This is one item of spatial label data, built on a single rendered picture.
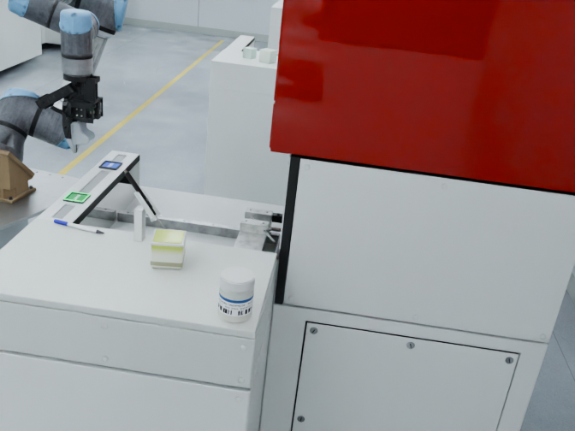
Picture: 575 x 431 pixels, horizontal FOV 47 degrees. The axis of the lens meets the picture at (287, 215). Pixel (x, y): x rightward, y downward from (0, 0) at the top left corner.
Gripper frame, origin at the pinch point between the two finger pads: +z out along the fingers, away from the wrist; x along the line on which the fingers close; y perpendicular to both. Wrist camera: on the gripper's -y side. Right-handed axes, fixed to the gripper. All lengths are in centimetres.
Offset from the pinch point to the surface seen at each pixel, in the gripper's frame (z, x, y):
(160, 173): 111, 256, -49
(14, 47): 86, 461, -256
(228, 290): 7, -48, 52
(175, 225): 27.2, 16.9, 24.2
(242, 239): 23, 6, 46
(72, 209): 15.0, -5.9, 1.8
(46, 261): 14.2, -35.0, 8.2
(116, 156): 15.1, 35.5, -0.8
